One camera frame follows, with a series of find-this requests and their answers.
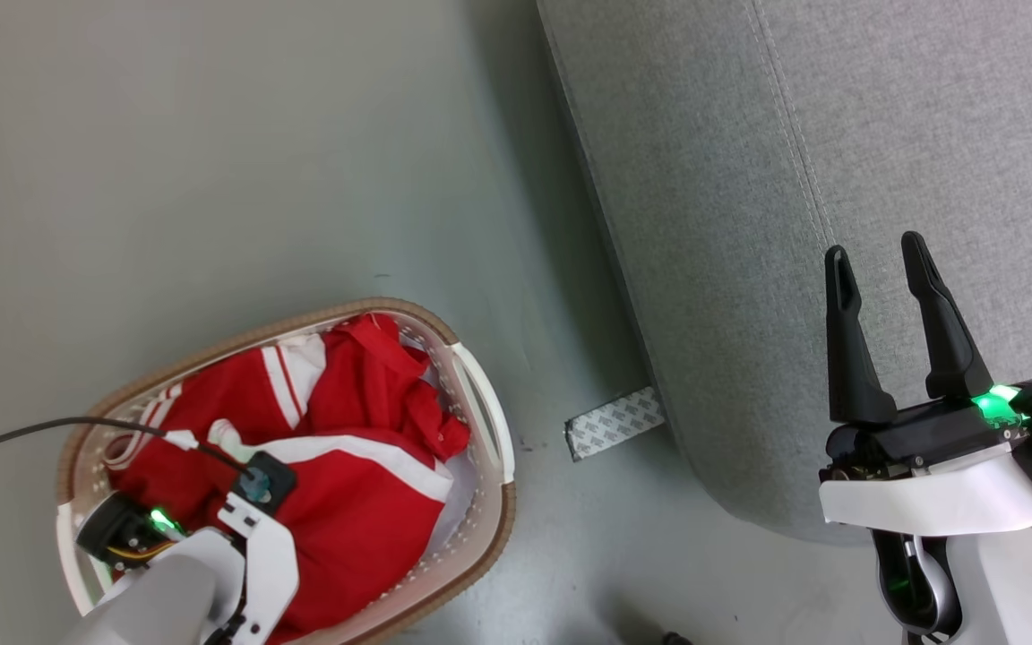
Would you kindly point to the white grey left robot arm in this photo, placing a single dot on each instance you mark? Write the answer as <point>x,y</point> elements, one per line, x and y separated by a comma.
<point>167,600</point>

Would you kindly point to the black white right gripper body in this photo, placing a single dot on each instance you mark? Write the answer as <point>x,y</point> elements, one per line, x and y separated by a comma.
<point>928,484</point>

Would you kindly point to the white patterned tape strip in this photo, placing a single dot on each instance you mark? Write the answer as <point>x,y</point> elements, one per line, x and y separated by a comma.
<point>614,423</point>

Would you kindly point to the white laundry basket brown rim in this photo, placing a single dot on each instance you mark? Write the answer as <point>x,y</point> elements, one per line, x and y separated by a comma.
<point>491,421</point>

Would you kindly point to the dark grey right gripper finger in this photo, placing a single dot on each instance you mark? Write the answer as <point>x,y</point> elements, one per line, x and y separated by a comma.
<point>852,367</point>
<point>950,340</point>

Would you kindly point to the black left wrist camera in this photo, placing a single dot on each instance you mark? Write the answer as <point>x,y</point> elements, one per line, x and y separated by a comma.
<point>258,484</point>

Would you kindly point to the red jersey shirt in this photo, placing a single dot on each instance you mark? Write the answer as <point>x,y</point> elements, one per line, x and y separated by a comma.
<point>373,385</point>

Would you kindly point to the grey fabric sofa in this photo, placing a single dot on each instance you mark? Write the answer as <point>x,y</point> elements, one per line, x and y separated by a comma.
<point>749,179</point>

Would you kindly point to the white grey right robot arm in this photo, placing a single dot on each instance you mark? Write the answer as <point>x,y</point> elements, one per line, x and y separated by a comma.
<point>1000,591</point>

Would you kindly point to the red garment with white stripes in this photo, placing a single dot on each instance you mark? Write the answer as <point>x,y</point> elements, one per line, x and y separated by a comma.
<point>364,537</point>

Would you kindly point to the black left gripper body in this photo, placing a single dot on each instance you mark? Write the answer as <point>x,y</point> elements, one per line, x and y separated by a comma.
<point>117,533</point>

